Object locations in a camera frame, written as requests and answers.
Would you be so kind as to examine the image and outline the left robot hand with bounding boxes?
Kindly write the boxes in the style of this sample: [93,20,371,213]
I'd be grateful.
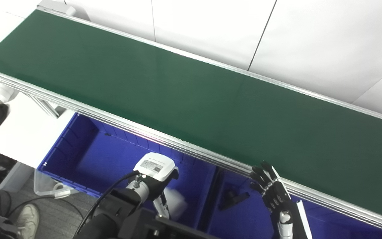
[133,153,180,220]

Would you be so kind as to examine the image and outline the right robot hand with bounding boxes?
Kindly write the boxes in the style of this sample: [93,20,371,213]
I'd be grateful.
[249,161,313,239]

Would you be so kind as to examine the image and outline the white cylindrical plastic part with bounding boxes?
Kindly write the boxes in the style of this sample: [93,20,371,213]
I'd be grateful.
[163,188,189,220]

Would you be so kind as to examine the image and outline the blue plastic bin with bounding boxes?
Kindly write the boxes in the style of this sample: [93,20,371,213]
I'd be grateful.
[37,112,219,230]
[207,165,382,239]

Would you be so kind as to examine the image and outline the black plastic part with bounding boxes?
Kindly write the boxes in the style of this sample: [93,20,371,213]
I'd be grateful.
[218,189,250,211]

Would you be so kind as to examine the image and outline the green conveyor belt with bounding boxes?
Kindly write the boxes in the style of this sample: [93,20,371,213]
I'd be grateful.
[0,5,382,237]
[0,9,382,223]

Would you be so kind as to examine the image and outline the grey conveyor motor housing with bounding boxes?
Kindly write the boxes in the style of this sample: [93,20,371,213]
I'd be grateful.
[36,0,77,16]

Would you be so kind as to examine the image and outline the clear plastic container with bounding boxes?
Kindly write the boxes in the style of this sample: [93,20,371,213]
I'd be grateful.
[0,146,34,193]
[33,169,79,199]

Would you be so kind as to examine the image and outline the white sneaker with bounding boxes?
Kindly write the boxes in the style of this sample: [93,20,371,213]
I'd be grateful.
[14,203,41,239]

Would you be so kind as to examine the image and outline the black floor cable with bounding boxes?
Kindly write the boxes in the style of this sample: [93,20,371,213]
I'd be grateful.
[7,196,85,221]

